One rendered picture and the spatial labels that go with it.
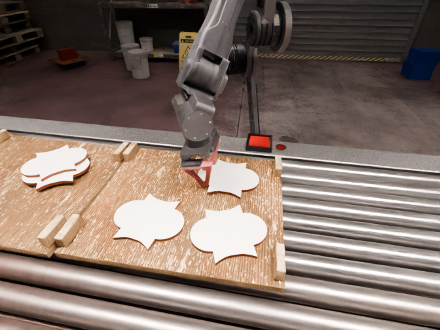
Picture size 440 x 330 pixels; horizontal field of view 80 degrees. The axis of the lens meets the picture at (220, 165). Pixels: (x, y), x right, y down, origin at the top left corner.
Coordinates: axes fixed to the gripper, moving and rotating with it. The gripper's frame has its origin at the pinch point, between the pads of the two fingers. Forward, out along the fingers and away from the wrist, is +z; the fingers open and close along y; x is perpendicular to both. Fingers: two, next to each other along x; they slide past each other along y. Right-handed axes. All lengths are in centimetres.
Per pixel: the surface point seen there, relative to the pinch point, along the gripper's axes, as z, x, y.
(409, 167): 14, -50, 16
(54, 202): -5.4, 31.0, -14.1
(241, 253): 2.4, -10.0, -20.3
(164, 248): 0.3, 4.0, -21.2
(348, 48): 109, -132, 474
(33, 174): -9.5, 38.5, -8.7
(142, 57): 33, 178, 323
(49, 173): -8.8, 35.2, -7.7
